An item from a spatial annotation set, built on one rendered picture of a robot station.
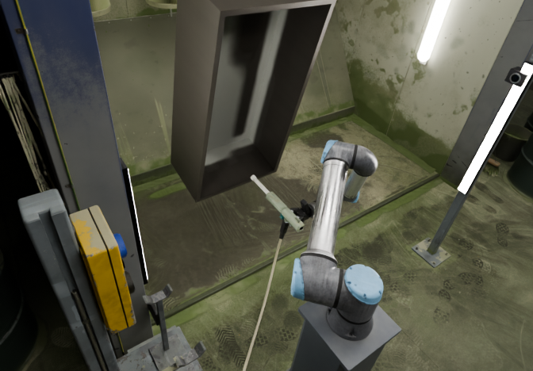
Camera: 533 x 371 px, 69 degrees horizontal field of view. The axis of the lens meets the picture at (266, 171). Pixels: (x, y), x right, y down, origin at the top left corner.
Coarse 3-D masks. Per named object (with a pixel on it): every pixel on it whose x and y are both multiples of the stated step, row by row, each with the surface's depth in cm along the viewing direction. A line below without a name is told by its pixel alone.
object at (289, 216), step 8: (264, 192) 231; (272, 192) 229; (272, 200) 224; (280, 200) 225; (280, 208) 220; (288, 208) 220; (288, 216) 216; (296, 216) 213; (288, 224) 223; (296, 224) 211; (304, 224) 213; (280, 232) 228
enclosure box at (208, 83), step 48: (192, 0) 157; (240, 0) 151; (288, 0) 160; (192, 48) 171; (240, 48) 210; (288, 48) 210; (192, 96) 187; (240, 96) 239; (288, 96) 224; (192, 144) 206; (240, 144) 270; (192, 192) 230
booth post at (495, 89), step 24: (528, 0) 249; (528, 24) 253; (504, 48) 269; (528, 48) 257; (504, 72) 274; (480, 96) 293; (504, 96) 278; (480, 120) 299; (456, 144) 321; (480, 144) 305; (456, 168) 328
